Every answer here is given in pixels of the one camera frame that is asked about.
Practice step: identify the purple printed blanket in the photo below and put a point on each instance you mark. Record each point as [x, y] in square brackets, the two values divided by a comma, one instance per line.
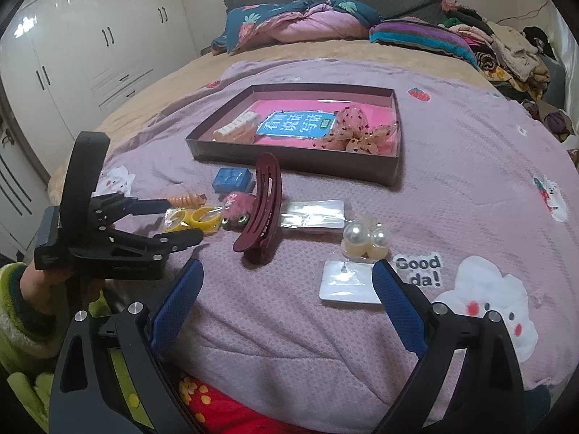
[316, 348]

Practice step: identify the pink and blue quilt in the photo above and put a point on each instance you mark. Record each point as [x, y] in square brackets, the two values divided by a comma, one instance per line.
[307, 22]

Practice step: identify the peach organza bow scrunchie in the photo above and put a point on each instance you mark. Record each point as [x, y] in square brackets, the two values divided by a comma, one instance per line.
[353, 120]

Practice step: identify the white wardrobe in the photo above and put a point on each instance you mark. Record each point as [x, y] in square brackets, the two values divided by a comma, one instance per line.
[90, 45]

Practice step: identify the maroon hair claw clip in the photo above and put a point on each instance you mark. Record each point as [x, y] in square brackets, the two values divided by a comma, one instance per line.
[267, 199]

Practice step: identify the person's left hand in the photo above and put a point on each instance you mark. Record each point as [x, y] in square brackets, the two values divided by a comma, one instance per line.
[43, 287]

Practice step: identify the striped purple pillow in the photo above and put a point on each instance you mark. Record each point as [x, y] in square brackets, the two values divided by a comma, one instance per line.
[420, 38]

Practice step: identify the white earring card packet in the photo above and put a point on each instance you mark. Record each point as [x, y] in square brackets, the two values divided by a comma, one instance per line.
[346, 285]

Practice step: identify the small blue box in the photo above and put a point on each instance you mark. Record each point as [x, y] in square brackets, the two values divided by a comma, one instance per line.
[233, 181]

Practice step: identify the red floral cloth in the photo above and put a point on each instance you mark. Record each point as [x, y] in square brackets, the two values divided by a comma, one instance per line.
[226, 411]

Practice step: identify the pile of clothes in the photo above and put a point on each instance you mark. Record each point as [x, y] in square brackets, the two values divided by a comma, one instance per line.
[511, 54]

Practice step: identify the white satin curtain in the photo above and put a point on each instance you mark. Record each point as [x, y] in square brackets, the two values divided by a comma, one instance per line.
[567, 54]

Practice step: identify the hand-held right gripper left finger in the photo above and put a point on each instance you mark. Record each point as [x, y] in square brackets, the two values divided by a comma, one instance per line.
[178, 300]

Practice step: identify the grey cushion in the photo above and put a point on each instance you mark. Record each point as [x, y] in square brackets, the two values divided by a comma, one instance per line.
[555, 86]

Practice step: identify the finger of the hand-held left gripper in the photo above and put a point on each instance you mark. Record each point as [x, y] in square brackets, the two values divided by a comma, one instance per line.
[176, 239]
[144, 205]

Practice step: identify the dark maroon cardboard box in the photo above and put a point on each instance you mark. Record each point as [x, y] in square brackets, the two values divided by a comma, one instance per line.
[294, 162]

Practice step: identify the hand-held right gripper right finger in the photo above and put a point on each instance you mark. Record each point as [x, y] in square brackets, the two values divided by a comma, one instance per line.
[398, 303]

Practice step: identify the beige bedsheet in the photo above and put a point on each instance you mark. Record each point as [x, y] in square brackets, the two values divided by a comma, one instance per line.
[181, 77]

